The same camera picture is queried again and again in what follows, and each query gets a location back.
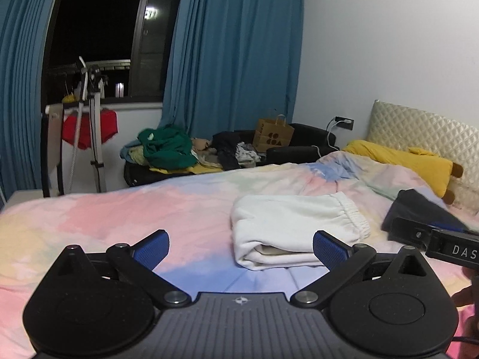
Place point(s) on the blue curtain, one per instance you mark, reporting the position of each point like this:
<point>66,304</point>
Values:
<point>22,82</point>
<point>232,63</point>

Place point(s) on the black sofa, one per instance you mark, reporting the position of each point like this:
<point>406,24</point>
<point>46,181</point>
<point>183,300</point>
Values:
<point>295,153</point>

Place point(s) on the red garment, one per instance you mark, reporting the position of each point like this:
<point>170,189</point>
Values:
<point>106,127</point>

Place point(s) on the pastel bed cover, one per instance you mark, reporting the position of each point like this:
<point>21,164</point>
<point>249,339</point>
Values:
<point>112,209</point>

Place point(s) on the green garment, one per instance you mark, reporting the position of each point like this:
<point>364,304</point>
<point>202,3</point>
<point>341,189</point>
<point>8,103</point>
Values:
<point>168,149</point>

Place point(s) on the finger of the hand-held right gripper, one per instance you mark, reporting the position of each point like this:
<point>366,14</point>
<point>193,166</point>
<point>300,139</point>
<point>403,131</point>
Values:
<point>408,232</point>

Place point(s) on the white standing board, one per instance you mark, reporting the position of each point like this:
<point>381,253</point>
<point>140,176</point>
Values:
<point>54,146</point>

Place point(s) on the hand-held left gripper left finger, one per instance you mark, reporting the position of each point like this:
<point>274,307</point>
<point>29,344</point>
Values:
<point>153,246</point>

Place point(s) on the yellow plush pillow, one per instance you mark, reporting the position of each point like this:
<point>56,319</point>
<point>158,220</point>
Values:
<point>404,162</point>

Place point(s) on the black garment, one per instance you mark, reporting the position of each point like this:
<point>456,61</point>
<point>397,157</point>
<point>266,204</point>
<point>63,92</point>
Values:
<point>226,146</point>

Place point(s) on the brown paper bag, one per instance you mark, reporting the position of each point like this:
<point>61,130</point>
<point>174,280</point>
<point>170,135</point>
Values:
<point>273,136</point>

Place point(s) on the dark window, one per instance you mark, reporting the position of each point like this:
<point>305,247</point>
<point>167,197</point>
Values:
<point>97,26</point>

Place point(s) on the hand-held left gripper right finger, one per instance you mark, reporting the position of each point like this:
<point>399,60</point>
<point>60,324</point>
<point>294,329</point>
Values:
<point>331,248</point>

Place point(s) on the dark navy folded cloth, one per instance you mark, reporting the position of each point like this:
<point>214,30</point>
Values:
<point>415,204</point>

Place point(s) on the light blue garment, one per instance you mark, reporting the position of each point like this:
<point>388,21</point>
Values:
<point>129,149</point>

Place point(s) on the person's right hand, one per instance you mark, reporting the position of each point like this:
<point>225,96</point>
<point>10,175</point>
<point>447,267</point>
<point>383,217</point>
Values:
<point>472,303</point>

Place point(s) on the beige garment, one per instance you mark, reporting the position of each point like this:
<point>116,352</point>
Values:
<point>202,145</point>

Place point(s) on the quilted cream headboard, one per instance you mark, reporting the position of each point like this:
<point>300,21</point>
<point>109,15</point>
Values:
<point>419,131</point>

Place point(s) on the yellow-green garment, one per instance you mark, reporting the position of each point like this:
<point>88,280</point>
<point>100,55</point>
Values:
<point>136,157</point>

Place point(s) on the white pants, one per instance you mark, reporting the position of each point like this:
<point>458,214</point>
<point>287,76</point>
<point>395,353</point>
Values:
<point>284,217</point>

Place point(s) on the grey patterned garment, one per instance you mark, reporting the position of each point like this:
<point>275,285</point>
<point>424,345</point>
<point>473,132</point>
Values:
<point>247,155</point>

